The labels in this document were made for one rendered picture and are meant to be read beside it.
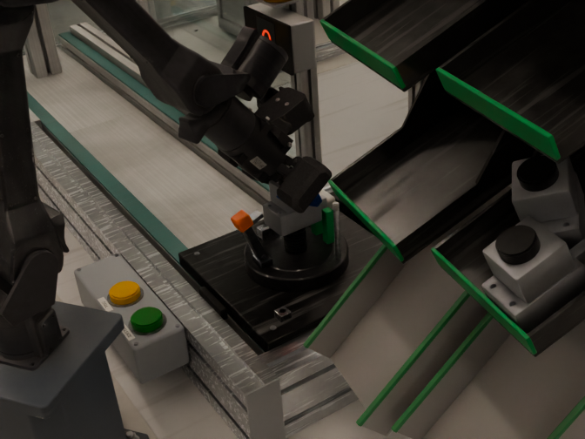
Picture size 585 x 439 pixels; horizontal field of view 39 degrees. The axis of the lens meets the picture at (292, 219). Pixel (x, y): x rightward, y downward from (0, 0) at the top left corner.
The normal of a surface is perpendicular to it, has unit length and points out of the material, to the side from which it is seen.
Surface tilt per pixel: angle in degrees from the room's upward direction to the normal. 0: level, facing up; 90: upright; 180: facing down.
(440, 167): 25
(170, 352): 90
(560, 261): 90
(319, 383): 90
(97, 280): 0
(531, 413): 45
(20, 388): 0
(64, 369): 0
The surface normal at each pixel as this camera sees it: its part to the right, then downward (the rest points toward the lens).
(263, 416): 0.55, 0.41
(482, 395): -0.70, -0.41
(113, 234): -0.07, -0.84
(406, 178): -0.45, -0.65
